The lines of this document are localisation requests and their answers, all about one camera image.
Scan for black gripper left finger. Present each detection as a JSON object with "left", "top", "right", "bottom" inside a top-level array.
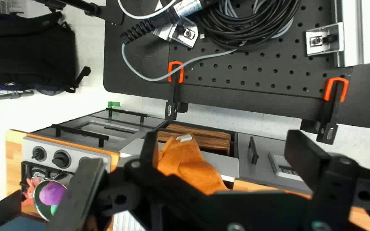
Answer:
[{"left": 55, "top": 157, "right": 106, "bottom": 231}]

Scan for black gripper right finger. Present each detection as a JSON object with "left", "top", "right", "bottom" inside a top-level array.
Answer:
[{"left": 283, "top": 129, "right": 333, "bottom": 203}]

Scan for small grey block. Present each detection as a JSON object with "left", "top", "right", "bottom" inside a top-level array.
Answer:
[{"left": 267, "top": 152, "right": 300, "bottom": 180}]

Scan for round purple toy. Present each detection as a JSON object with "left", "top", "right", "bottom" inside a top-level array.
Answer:
[{"left": 33, "top": 180, "right": 69, "bottom": 222}]

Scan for black stove knob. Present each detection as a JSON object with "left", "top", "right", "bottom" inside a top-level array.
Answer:
[
  {"left": 30, "top": 145, "right": 47, "bottom": 163},
  {"left": 51, "top": 149, "right": 71, "bottom": 170}
]

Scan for grey toy kitchen unit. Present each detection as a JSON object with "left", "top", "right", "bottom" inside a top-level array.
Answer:
[{"left": 20, "top": 107, "right": 323, "bottom": 203}]

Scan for black toy faucet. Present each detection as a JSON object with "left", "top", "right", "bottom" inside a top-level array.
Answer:
[{"left": 245, "top": 136, "right": 259, "bottom": 167}]

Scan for orange black bar clamp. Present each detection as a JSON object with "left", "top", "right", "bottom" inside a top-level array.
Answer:
[
  {"left": 164, "top": 61, "right": 190, "bottom": 122},
  {"left": 300, "top": 76, "right": 351, "bottom": 145}
]

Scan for brown wooden tray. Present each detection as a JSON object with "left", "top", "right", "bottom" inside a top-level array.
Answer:
[{"left": 156, "top": 122, "right": 233, "bottom": 157}]

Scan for black perforated mounting board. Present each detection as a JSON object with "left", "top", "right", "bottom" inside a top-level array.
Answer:
[{"left": 102, "top": 0, "right": 370, "bottom": 131}]

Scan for orange cloth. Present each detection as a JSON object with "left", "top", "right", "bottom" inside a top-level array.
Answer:
[{"left": 151, "top": 134, "right": 229, "bottom": 197}]

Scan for aluminium extrusion profile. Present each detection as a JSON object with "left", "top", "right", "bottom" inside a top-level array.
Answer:
[{"left": 333, "top": 0, "right": 370, "bottom": 68}]

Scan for black backpack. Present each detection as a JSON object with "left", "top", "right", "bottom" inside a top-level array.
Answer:
[{"left": 0, "top": 12, "right": 92, "bottom": 95}]

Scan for black tripod pole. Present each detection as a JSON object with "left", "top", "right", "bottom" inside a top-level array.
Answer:
[{"left": 34, "top": 0, "right": 109, "bottom": 18}]

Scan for black plug with strain relief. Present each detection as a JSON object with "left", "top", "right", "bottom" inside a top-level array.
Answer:
[{"left": 119, "top": 0, "right": 220, "bottom": 45}]

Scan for black wire rack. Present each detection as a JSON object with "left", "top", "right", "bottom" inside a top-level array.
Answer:
[
  {"left": 105, "top": 107, "right": 148, "bottom": 126},
  {"left": 50, "top": 124, "right": 110, "bottom": 149}
]

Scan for thin grey cable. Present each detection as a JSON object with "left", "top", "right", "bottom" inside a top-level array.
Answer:
[{"left": 119, "top": 42, "right": 238, "bottom": 84}]

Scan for coiled black cable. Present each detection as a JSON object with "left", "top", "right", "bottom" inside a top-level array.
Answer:
[{"left": 191, "top": 0, "right": 303, "bottom": 52}]

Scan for white cable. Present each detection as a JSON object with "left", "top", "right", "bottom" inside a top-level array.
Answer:
[{"left": 115, "top": 0, "right": 182, "bottom": 22}]

